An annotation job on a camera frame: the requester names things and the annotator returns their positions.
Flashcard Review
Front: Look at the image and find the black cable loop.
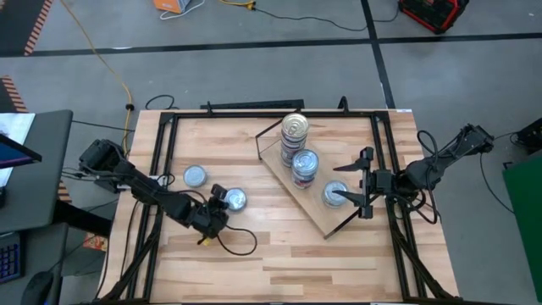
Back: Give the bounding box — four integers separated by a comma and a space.
145, 93, 181, 111

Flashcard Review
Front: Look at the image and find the orange packet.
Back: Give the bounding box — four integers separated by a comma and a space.
82, 231, 109, 253

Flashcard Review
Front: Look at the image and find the monitor with blue screen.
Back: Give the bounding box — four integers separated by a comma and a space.
0, 133, 43, 170

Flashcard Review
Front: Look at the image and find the black keyboard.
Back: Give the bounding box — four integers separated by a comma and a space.
0, 243, 25, 284

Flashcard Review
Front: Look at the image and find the silver-lid tuna can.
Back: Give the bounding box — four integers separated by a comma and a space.
322, 179, 351, 204

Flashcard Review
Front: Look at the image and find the blue-white label silver-lid can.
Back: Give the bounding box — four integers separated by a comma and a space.
224, 187, 248, 213

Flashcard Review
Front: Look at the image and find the black computer mouse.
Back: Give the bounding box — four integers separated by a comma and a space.
19, 270, 54, 305

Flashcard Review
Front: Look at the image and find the colourful yellowfin tuna can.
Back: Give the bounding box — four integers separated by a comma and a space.
290, 148, 320, 177

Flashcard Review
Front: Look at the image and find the black-label silver-lid can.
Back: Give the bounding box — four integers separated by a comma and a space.
291, 166, 319, 184

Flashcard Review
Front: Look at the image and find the red-label silver-lid can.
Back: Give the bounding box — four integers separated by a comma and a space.
292, 169, 318, 187

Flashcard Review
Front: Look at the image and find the orange box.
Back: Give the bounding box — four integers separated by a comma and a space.
152, 0, 191, 14

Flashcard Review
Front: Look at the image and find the wooden shelf with black frame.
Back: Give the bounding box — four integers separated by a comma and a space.
255, 108, 384, 241

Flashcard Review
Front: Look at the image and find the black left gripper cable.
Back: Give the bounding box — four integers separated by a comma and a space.
196, 226, 258, 257

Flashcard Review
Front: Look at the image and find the black metal table frame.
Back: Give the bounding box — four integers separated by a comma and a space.
91, 108, 467, 305

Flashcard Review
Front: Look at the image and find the black floor cable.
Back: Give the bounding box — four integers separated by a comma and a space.
253, 6, 401, 33

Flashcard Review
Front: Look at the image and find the blue-label pull-tab can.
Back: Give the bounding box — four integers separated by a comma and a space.
291, 163, 319, 180

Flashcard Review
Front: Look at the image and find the dark grey desk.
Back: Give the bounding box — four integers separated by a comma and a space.
0, 222, 71, 305

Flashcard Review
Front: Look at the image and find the black device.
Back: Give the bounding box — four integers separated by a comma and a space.
510, 117, 542, 156

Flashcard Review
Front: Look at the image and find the black mat with striped edge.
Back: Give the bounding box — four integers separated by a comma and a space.
0, 75, 29, 114
0, 0, 55, 57

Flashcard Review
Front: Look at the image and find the white cable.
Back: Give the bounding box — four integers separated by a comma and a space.
159, 0, 207, 21

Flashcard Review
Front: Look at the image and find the red and black case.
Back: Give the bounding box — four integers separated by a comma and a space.
397, 0, 471, 35

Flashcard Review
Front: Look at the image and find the green Bumble Bee tuna can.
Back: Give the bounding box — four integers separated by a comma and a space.
183, 164, 208, 188
322, 186, 349, 209

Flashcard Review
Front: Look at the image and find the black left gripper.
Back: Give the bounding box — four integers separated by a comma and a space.
192, 183, 232, 239

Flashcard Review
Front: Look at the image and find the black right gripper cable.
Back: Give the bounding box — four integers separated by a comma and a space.
387, 129, 441, 225

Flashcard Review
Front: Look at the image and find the black bar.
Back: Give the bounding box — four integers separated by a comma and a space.
200, 99, 306, 111

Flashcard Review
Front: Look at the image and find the yellow plug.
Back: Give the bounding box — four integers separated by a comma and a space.
219, 0, 257, 10

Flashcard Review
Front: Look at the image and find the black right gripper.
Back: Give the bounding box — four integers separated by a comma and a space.
332, 146, 395, 219

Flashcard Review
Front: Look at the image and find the long black cable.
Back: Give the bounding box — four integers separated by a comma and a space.
479, 131, 520, 215

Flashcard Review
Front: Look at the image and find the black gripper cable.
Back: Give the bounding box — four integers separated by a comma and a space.
196, 226, 258, 257
387, 129, 441, 225

